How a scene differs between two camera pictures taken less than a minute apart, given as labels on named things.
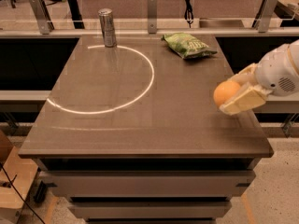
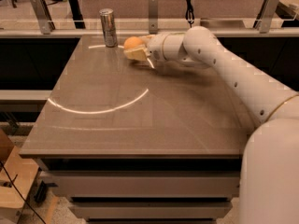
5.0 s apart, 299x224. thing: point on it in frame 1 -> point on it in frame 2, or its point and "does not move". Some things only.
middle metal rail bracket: [152, 12] does not move
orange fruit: [223, 91] -> [132, 42]
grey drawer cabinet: [132, 133] does not move
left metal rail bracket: [42, 14] does not move
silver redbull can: [106, 22] does not move
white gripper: [274, 69] -> [154, 49]
